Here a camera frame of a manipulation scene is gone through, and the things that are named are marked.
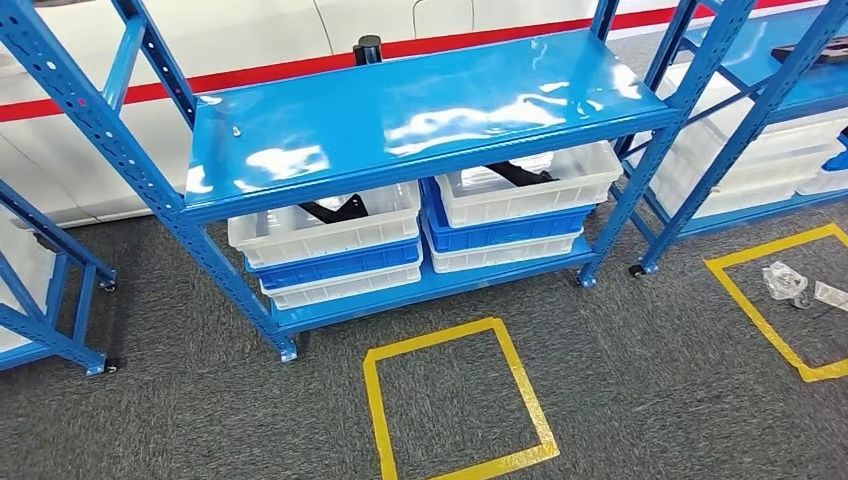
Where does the black plastic part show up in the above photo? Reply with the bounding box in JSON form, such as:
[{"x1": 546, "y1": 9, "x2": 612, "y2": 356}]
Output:
[
  {"x1": 298, "y1": 193, "x2": 370, "y2": 225},
  {"x1": 485, "y1": 160, "x2": 560, "y2": 188}
]

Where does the blue metal shelf rack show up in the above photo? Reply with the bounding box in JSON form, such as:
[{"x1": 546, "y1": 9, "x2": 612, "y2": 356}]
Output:
[
  {"x1": 612, "y1": 0, "x2": 848, "y2": 278},
  {"x1": 0, "y1": 0, "x2": 760, "y2": 364},
  {"x1": 0, "y1": 178, "x2": 122, "y2": 378}
]

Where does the yellow floor tape square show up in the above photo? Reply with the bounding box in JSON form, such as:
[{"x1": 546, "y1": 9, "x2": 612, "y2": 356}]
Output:
[
  {"x1": 362, "y1": 317, "x2": 561, "y2": 480},
  {"x1": 704, "y1": 223, "x2": 848, "y2": 384}
]

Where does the clear plastic wrap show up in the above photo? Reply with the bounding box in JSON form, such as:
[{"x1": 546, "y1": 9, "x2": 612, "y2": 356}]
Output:
[{"x1": 761, "y1": 260, "x2": 814, "y2": 310}]

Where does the small clear plastic bag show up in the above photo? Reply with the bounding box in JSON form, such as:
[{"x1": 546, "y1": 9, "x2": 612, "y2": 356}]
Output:
[{"x1": 813, "y1": 280, "x2": 848, "y2": 313}]

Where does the black cylindrical post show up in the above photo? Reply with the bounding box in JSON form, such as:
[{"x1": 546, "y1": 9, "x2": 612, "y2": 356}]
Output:
[{"x1": 352, "y1": 34, "x2": 384, "y2": 66}]

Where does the black plastic bracket panel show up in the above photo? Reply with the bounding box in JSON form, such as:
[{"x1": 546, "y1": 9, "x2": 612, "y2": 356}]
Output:
[{"x1": 770, "y1": 38, "x2": 848, "y2": 68}]

